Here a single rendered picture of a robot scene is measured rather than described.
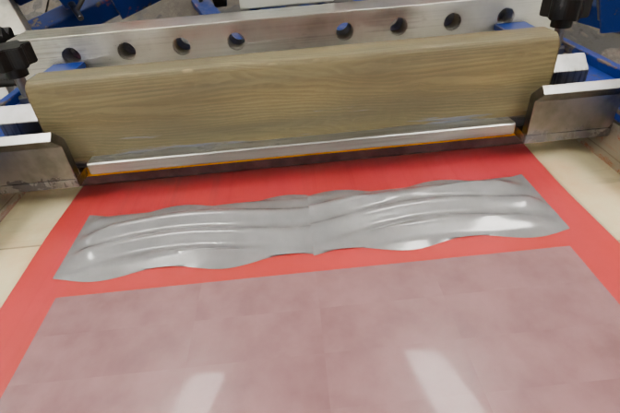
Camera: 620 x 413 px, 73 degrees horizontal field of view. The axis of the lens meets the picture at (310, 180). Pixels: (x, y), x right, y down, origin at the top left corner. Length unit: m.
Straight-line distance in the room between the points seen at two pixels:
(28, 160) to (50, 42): 0.26
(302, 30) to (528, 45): 0.28
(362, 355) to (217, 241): 0.13
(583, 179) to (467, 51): 0.14
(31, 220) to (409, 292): 0.30
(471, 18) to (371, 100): 0.28
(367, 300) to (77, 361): 0.17
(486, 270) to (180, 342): 0.19
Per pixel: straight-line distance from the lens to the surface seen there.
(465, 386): 0.24
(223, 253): 0.30
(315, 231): 0.30
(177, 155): 0.35
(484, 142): 0.41
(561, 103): 0.39
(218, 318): 0.27
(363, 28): 0.56
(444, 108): 0.36
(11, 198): 0.44
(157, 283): 0.30
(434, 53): 0.34
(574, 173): 0.41
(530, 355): 0.26
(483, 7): 0.60
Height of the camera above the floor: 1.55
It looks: 66 degrees down
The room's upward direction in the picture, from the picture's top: 3 degrees counter-clockwise
